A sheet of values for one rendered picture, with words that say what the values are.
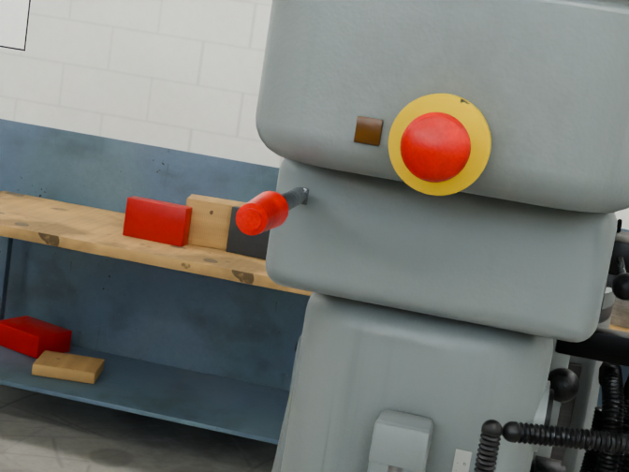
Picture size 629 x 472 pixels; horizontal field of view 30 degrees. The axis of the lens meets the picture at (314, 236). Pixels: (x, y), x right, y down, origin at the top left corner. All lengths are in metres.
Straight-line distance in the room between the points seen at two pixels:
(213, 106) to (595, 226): 4.58
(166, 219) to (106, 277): 0.84
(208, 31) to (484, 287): 4.57
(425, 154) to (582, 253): 0.19
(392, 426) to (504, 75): 0.27
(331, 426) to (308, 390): 0.03
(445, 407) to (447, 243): 0.13
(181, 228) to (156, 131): 0.75
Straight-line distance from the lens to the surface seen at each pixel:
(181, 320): 5.50
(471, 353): 0.87
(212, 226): 4.87
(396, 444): 0.85
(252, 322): 5.41
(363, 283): 0.83
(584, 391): 1.35
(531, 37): 0.71
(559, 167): 0.71
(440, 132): 0.67
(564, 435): 0.79
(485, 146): 0.69
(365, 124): 0.72
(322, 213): 0.83
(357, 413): 0.89
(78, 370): 5.06
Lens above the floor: 1.81
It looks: 10 degrees down
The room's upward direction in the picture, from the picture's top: 9 degrees clockwise
